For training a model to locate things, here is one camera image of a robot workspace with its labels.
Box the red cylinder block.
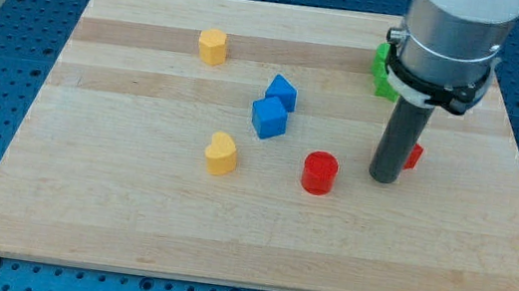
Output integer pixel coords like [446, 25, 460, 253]
[300, 151, 339, 195]

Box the wooden board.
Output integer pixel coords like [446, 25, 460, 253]
[0, 0, 519, 291]

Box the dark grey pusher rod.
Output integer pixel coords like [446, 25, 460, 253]
[369, 97, 434, 183]

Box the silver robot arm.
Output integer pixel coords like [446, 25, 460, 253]
[385, 0, 519, 116]

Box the yellow heart block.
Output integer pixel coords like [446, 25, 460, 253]
[204, 131, 237, 176]

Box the blue triangle block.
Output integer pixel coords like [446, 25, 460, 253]
[265, 75, 298, 113]

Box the green block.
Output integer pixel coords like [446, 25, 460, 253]
[371, 43, 398, 102]

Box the red block behind rod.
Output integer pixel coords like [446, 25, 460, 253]
[403, 144, 423, 170]

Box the blue cube block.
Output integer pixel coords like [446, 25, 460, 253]
[251, 97, 288, 140]

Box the yellow hexagon block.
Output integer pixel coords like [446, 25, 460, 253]
[198, 28, 228, 66]

